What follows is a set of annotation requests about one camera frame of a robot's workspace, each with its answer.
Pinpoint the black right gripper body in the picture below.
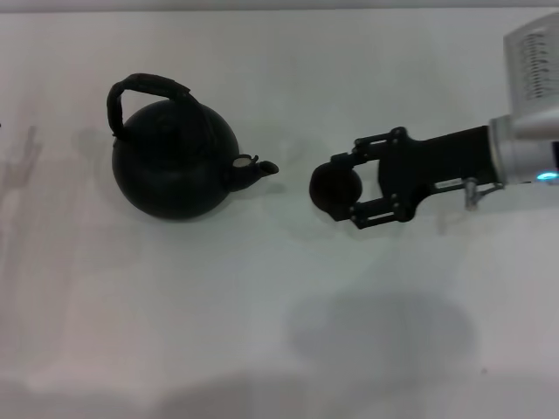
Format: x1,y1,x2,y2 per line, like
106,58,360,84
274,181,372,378
376,125,502,222

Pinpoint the small dark teacup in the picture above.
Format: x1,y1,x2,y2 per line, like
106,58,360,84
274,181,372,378
308,168,364,216

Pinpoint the black round teapot with handle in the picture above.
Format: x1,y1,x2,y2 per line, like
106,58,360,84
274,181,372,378
105,72,280,223

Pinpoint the silver vented wrist housing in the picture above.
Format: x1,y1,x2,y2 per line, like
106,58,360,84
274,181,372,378
502,11,559,120

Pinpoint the right gripper cable with plug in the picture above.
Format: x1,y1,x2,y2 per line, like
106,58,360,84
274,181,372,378
464,176,504,211

